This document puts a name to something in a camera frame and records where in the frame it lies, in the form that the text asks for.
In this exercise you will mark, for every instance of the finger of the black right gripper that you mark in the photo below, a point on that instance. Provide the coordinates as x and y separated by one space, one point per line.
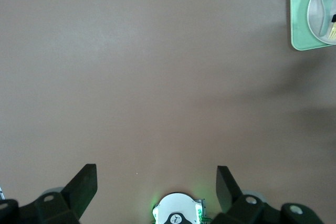
334 18

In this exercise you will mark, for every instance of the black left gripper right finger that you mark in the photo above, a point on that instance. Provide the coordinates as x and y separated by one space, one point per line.
227 192

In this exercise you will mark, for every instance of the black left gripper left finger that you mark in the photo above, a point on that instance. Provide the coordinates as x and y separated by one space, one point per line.
78 195

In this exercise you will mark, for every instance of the yellow plastic fork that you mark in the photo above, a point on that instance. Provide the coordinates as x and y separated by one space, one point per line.
333 31

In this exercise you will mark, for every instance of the round beige plate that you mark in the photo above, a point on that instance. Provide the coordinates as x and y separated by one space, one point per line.
315 11

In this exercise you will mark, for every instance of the light green rectangular tray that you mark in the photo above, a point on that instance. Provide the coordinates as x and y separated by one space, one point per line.
298 11

